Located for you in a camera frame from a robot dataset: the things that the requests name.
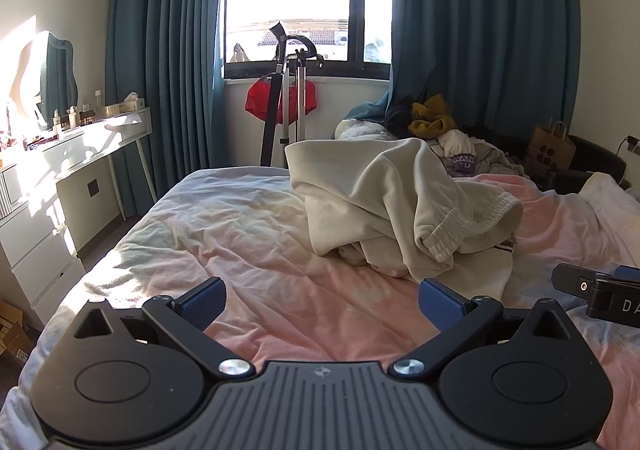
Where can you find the black garment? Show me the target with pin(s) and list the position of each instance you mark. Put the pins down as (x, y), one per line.
(398, 117)

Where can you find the white puffy comforter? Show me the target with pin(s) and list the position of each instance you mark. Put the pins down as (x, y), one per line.
(361, 129)

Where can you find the cream zip-up jacket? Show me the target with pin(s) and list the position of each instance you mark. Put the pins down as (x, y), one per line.
(391, 205)

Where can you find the cardboard box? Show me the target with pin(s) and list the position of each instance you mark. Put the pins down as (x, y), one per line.
(15, 343)

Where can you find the brown paper bag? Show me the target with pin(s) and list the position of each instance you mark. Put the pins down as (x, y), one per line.
(549, 150)

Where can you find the left teal curtain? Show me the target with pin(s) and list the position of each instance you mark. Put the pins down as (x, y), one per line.
(169, 53)

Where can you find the mustard yellow garment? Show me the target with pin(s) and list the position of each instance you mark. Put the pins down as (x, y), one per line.
(431, 119)

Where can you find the white vanity desk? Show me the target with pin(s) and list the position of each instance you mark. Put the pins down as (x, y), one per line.
(45, 198)

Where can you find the metal clothes rack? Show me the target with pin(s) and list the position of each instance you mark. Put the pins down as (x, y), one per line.
(287, 98)

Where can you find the vanity mirror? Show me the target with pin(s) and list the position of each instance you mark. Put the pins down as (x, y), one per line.
(44, 82)

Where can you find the teal curtain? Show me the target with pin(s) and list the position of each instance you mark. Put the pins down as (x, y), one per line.
(169, 53)
(508, 65)

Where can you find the black chair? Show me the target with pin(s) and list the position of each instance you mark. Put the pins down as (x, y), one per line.
(588, 159)

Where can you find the right teal curtain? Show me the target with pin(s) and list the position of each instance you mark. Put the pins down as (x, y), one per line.
(508, 65)

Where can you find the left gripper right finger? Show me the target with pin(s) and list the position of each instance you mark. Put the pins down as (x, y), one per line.
(463, 324)

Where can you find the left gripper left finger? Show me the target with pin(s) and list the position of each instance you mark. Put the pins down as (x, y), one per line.
(181, 324)

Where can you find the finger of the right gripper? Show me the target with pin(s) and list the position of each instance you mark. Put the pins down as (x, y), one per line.
(629, 273)
(575, 281)

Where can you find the pastel pillow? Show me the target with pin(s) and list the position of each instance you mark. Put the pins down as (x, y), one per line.
(616, 211)

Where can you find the wall socket with plug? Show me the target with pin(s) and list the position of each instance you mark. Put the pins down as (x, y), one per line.
(631, 143)

